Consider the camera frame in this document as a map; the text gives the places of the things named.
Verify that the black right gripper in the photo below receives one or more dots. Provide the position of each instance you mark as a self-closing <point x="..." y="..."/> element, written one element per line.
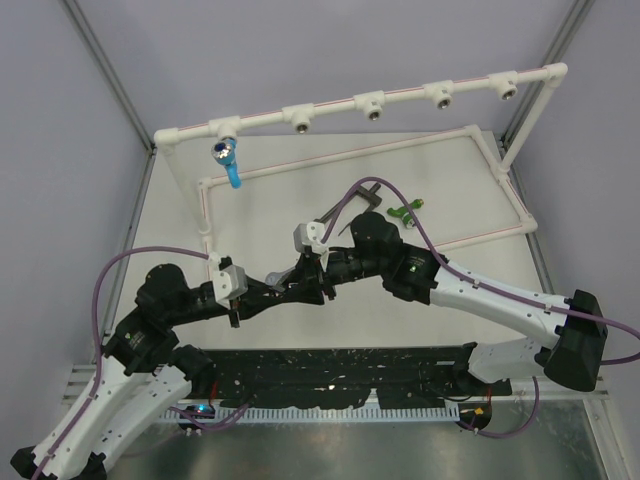
<point x="310" y="272"/>

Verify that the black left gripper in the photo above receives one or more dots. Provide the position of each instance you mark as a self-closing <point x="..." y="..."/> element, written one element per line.
<point x="252" y="304"/>

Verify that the chrome water faucet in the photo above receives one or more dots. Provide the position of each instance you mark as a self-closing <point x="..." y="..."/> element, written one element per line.
<point x="278" y="281"/>

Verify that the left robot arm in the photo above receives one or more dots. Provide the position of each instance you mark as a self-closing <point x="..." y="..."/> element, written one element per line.
<point x="142" y="371"/>

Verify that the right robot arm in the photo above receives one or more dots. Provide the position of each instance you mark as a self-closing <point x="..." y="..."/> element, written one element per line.
<point x="562" y="338"/>

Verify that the dark bronze long faucet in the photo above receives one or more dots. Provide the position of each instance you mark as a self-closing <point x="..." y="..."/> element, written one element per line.
<point x="370" y="195"/>

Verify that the green faucet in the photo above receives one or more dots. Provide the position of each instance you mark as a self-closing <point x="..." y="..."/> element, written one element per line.
<point x="403" y="214"/>

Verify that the blue chrome faucet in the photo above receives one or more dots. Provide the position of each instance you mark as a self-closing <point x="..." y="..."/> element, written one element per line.
<point x="224" y="153"/>

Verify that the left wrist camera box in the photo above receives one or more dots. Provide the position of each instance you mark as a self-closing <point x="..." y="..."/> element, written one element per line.
<point x="229" y="280"/>

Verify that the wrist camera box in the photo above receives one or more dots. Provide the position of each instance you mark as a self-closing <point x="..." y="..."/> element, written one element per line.
<point x="229" y="280"/>
<point x="309" y="237"/>

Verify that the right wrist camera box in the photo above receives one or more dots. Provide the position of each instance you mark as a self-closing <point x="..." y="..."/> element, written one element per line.
<point x="309" y="237"/>

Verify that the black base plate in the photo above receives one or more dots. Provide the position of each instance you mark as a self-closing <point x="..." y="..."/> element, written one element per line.
<point x="338" y="378"/>

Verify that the white slotted cable duct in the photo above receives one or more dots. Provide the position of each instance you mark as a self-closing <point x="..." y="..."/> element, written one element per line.
<point x="369" y="413"/>

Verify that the aluminium frame post left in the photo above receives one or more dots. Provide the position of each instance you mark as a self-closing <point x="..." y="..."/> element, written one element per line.
<point x="99" y="56"/>

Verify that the aluminium frame post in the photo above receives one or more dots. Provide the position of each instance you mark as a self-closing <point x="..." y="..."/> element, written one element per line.
<point x="99" y="56"/>
<point x="555" y="52"/>

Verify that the aluminium frame post right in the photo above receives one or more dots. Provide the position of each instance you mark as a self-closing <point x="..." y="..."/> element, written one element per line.
<point x="555" y="52"/>

